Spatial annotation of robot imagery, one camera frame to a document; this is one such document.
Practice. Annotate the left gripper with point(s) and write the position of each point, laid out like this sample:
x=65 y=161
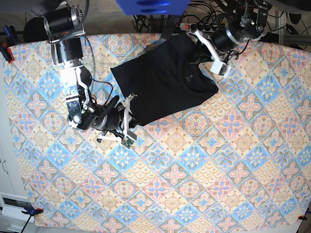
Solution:
x=199 y=53

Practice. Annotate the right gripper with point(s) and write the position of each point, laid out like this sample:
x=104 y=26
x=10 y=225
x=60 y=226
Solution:
x=121 y=119

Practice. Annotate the black T-shirt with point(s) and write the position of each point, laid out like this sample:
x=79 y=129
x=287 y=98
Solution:
x=164 y=81

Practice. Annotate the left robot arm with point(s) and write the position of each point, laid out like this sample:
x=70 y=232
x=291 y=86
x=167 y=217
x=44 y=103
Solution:
x=240 y=21

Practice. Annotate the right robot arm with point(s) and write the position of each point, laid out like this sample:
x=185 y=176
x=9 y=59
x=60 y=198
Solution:
x=64 y=25

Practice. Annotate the blue box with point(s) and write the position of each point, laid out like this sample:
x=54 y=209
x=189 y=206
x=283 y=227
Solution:
x=152 y=7

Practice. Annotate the patterned tablecloth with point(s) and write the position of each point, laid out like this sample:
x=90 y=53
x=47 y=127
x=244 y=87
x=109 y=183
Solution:
x=238 y=162

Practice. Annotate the blue orange clamp bottom left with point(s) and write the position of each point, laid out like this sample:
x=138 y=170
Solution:
x=31 y=211

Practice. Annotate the white cabinet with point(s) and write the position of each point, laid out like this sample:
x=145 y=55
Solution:
x=10 y=179

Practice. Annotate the orange clamp bottom right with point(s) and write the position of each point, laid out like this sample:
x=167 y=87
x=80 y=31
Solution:
x=302 y=217

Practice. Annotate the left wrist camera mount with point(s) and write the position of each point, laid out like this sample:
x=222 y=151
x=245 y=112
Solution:
x=218 y=66

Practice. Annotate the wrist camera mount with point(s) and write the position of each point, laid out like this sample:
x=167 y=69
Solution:
x=124 y=126
x=218 y=66

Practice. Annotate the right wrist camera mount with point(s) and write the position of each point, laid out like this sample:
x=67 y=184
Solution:
x=124 y=126

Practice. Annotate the white power strip red switch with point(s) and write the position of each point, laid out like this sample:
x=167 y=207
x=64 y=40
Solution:
x=192 y=27

